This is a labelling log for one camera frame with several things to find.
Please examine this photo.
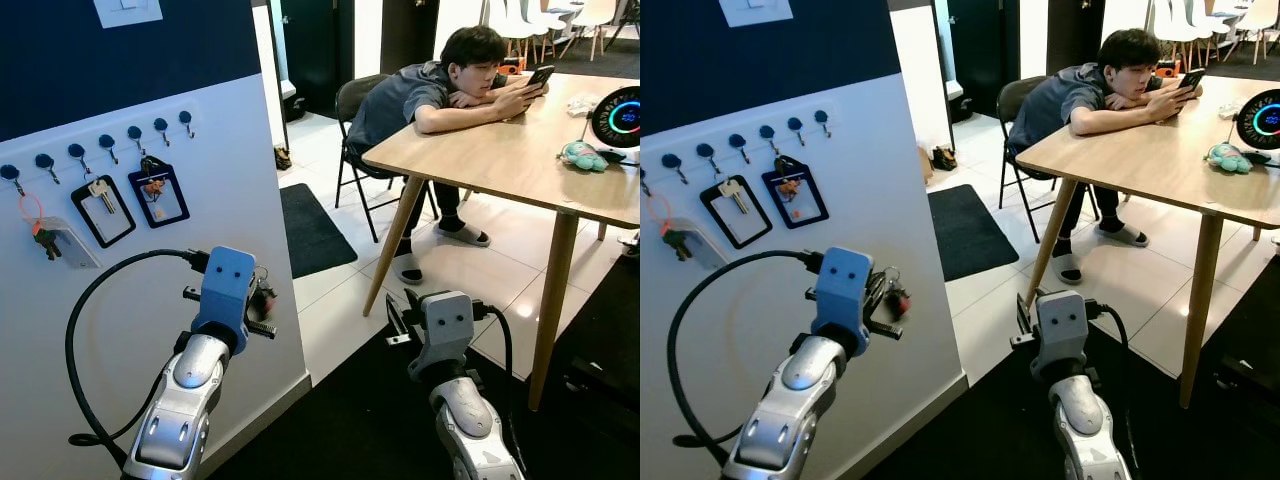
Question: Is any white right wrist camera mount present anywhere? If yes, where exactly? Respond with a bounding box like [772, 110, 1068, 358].
[1032, 290, 1090, 379]
[416, 290, 475, 379]

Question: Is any black door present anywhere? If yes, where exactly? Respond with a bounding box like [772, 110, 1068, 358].
[945, 0, 1023, 119]
[280, 0, 356, 119]

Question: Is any seated person in grey shirt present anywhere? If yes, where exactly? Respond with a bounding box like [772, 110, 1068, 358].
[1005, 28, 1209, 286]
[345, 25, 557, 286]

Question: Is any black badge holder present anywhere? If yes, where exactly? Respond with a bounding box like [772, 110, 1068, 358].
[70, 175, 138, 249]
[699, 175, 774, 250]

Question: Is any white dining chair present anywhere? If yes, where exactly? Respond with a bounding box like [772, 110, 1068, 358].
[1148, 0, 1202, 47]
[1227, 0, 1280, 67]
[571, 0, 622, 63]
[486, 0, 547, 42]

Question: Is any blue badge holder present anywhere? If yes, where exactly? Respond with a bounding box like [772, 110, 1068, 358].
[127, 155, 192, 231]
[761, 155, 830, 231]

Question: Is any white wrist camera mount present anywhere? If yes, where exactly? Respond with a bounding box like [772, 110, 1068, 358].
[416, 290, 475, 379]
[1032, 290, 1090, 379]
[812, 246, 874, 346]
[190, 245, 258, 343]

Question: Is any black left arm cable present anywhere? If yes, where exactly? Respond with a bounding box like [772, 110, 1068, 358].
[65, 247, 213, 448]
[667, 248, 825, 449]

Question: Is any round black glowing ring display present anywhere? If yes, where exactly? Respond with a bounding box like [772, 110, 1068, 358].
[1235, 88, 1280, 152]
[589, 85, 641, 152]

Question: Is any black folding chair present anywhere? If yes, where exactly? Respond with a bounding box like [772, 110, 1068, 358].
[996, 75, 1101, 241]
[333, 73, 441, 244]

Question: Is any green plush turtle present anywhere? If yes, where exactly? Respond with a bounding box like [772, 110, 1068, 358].
[1204, 142, 1257, 177]
[557, 140, 610, 174]

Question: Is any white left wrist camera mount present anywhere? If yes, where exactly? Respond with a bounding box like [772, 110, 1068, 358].
[190, 245, 258, 343]
[812, 246, 874, 346]

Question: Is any large black rug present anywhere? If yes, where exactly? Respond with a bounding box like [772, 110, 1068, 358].
[862, 260, 1280, 480]
[205, 255, 641, 480]

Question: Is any black floor mat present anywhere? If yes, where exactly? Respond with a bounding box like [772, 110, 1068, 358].
[927, 184, 1021, 283]
[279, 183, 358, 280]

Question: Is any wooden table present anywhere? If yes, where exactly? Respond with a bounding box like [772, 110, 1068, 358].
[1015, 75, 1280, 411]
[361, 72, 641, 413]

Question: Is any white wall light switch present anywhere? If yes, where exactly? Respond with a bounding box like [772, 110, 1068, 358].
[93, 0, 164, 30]
[718, 0, 795, 29]

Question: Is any white plastic key tag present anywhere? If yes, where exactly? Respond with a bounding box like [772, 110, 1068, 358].
[45, 217, 102, 270]
[672, 217, 732, 272]

